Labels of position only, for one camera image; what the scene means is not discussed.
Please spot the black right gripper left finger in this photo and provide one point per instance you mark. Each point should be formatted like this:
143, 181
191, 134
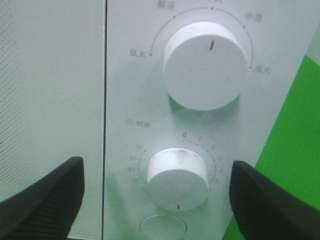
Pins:
47, 209

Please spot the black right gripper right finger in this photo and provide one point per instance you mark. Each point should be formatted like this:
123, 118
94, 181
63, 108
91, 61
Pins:
265, 211

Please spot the white timer knob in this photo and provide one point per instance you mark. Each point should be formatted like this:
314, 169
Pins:
177, 179

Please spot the round door release button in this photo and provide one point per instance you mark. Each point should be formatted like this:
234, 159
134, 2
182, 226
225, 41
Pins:
163, 227

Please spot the white microwave door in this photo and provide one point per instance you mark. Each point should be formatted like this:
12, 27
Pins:
52, 80

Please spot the white microwave oven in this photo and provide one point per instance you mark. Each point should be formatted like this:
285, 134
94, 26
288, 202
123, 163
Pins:
140, 118

